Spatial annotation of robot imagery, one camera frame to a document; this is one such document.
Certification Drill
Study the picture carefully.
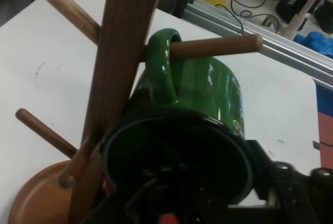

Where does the short aluminium frame rail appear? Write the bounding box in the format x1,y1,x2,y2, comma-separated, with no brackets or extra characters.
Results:
182,0,333,91

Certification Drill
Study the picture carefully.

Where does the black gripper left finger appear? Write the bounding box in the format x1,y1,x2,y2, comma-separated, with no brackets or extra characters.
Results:
83,166,210,224

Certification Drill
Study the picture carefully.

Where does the brown wooden mug tree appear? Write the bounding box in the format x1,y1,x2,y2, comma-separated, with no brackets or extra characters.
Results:
7,0,263,224

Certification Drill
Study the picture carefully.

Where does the reddish floor mat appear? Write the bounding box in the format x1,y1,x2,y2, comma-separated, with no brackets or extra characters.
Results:
316,111,333,173

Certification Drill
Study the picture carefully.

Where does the black shoe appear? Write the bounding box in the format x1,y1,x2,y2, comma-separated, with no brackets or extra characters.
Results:
275,0,300,24

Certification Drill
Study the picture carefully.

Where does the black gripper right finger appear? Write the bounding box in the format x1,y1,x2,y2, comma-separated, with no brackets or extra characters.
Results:
246,140,333,224

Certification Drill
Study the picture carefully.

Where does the green enamel mug white lettering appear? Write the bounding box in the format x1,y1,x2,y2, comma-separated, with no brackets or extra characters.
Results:
100,28,255,206

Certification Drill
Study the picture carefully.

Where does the black looping floor cable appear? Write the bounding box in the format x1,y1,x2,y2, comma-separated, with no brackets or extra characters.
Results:
215,0,281,36

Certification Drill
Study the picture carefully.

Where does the white stool leg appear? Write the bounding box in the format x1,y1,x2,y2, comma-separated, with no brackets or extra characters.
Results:
286,0,326,41

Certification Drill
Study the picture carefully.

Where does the blue cloth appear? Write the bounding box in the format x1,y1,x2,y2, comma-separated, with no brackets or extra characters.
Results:
293,31,333,117

